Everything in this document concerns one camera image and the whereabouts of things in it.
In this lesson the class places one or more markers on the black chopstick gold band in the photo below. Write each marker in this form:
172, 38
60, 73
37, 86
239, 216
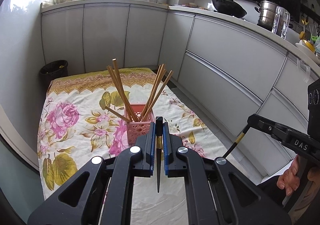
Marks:
159, 134

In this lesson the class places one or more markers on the wooden chopstick in holder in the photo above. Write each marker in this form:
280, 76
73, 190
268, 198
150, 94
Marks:
118, 115

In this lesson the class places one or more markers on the pink perforated utensil holder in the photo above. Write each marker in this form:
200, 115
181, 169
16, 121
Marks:
137, 129

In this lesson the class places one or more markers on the steel stock pot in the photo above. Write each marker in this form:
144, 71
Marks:
267, 11

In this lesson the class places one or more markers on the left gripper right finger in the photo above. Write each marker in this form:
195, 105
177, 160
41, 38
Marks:
216, 191

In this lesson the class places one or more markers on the black wok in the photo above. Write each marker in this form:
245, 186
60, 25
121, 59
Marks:
229, 7

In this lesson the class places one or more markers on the wooden chopstick pile piece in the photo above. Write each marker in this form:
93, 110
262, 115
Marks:
159, 76

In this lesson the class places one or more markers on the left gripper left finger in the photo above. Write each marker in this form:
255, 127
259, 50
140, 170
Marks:
101, 191

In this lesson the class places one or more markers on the black trash bin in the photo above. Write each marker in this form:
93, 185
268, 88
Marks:
53, 70

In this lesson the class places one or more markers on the light wooden chopstick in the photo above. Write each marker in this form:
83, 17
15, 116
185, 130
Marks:
120, 84

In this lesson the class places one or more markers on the person's right hand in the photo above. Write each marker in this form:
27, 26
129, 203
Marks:
289, 181

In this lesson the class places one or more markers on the glass pitcher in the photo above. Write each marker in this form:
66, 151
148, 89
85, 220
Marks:
281, 22

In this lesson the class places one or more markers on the floral tablecloth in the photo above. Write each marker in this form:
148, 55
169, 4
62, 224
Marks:
75, 126

